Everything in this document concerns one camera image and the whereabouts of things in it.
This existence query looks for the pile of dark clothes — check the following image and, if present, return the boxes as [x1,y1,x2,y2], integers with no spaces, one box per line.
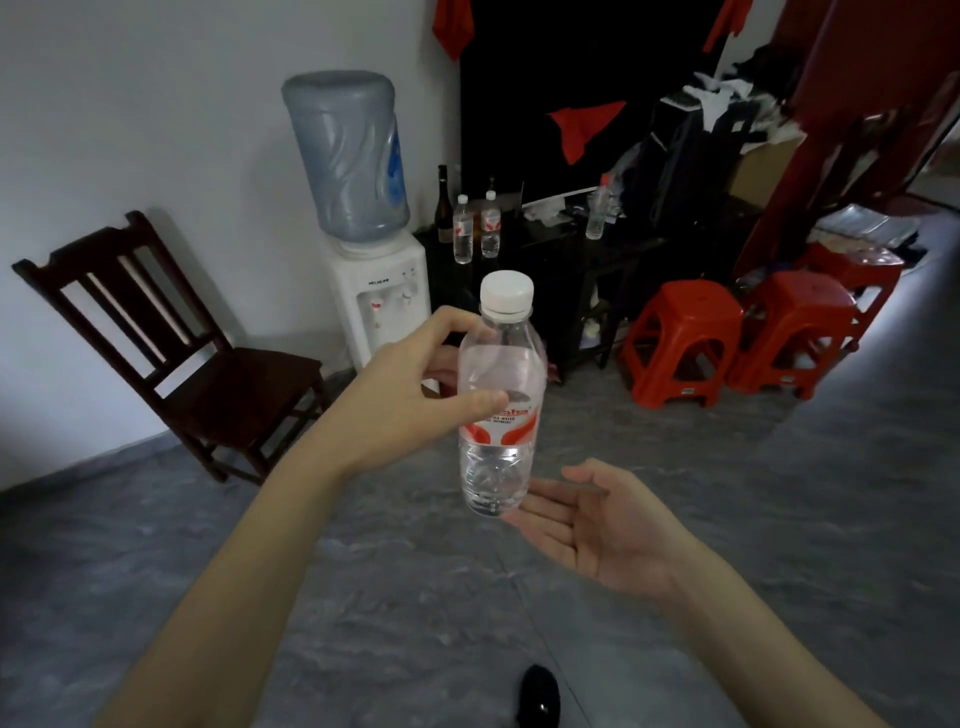
[622,44,808,249]

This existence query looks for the person's left forearm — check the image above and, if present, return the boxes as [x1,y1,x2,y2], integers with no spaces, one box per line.
[93,442,346,728]

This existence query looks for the white water dispenser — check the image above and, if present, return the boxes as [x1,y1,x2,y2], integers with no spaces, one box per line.
[322,228,434,373]

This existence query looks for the person's right hand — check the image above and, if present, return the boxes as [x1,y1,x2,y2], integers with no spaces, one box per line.
[500,458,703,601]

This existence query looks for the stack of papers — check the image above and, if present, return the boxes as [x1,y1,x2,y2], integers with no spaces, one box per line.
[813,203,922,253]

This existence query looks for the red plastic stool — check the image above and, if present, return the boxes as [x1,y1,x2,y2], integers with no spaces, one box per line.
[618,279,744,410]
[794,241,907,354]
[725,269,860,401]

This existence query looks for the person's right forearm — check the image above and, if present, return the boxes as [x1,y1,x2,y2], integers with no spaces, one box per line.
[659,547,890,728]

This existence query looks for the dark wine bottle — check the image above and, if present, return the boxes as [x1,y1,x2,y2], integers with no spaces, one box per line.
[434,164,454,245]

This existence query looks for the dark wooden chair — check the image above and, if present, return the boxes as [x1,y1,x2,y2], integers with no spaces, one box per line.
[11,209,330,485]

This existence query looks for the black television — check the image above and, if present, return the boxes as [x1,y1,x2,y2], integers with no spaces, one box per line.
[458,0,725,204]

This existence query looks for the red cap bottle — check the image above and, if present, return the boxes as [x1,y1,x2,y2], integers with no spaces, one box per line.
[584,173,613,241]

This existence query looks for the person's right black shoe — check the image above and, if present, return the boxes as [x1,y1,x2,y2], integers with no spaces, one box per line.
[515,664,562,728]

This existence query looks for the tall tan cardboard box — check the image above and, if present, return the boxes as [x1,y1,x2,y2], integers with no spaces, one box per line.
[725,134,808,211]

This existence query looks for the person's left hand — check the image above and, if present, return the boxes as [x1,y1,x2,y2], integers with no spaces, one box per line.
[314,305,511,481]

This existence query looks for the large blue water jug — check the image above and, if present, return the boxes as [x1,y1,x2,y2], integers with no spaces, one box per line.
[281,70,412,244]

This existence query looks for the clear water bottle red label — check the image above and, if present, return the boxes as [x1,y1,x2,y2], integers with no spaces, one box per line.
[457,269,549,519]
[480,189,502,260]
[452,194,475,266]

